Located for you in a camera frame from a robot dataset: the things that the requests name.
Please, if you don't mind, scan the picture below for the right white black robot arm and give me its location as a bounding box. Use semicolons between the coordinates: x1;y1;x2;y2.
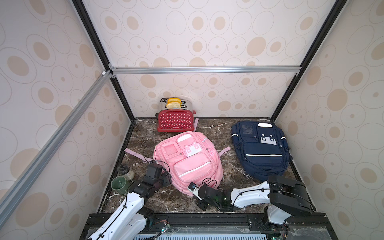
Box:
188;175;315;225

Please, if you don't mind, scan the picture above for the diagonal aluminium frame bar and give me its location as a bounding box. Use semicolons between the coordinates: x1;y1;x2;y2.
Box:
1;70;112;227

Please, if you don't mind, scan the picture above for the yellow toast slice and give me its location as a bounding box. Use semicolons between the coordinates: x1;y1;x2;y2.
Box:
167;98;182;104
166;102;182;109

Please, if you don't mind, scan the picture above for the black left corner post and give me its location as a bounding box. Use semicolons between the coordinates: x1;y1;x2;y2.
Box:
72;0;135;122

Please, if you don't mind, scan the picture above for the green ceramic mug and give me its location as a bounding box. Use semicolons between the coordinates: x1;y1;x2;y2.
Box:
111;176;132;195

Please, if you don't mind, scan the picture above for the horizontal aluminium frame bar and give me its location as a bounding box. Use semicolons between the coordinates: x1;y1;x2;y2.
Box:
112;66;301;75

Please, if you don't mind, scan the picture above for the navy blue backpack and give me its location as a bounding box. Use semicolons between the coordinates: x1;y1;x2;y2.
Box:
231;121;292;182

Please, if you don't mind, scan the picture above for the red polka dot toaster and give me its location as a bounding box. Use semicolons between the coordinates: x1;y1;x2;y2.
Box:
156;98;196;133

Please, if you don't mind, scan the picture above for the right yellow toast slice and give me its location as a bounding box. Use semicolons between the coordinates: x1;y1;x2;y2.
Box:
166;102;182;109

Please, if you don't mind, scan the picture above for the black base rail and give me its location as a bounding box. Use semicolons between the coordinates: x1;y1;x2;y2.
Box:
79;211;339;240

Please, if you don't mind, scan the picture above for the black right corner post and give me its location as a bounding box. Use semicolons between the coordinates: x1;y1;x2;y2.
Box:
271;0;348;122

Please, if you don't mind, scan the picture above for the pink backpack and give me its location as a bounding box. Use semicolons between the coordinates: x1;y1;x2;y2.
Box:
124;118;232;197

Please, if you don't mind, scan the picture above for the black corner post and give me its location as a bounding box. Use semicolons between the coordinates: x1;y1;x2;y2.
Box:
72;0;135;122
271;0;348;122

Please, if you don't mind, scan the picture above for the left yellow toast slice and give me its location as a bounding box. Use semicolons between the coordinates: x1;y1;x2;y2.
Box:
167;98;182;104

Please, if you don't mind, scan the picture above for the small glass jar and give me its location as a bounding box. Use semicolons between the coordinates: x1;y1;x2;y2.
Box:
117;164;135;181

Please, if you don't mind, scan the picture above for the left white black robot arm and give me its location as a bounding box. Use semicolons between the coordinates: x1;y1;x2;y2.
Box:
88;161;171;240

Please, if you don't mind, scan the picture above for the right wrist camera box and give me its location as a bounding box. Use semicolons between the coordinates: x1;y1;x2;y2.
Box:
188;182;201;200

